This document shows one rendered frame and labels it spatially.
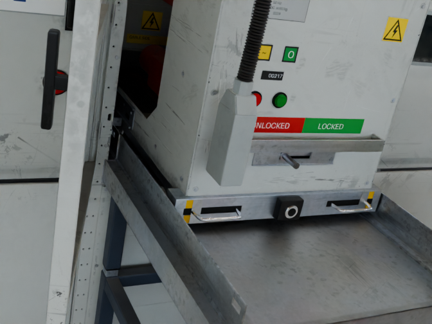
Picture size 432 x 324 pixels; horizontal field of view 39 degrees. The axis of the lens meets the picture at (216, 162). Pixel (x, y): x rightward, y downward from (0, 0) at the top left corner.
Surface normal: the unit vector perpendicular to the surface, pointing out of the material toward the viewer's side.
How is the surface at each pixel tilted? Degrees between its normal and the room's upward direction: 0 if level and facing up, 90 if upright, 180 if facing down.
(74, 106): 90
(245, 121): 90
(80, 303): 90
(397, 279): 0
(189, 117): 90
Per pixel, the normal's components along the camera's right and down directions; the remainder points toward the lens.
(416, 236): -0.89, 0.02
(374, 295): 0.18, -0.90
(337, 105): 0.41, 0.43
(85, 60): 0.10, 0.41
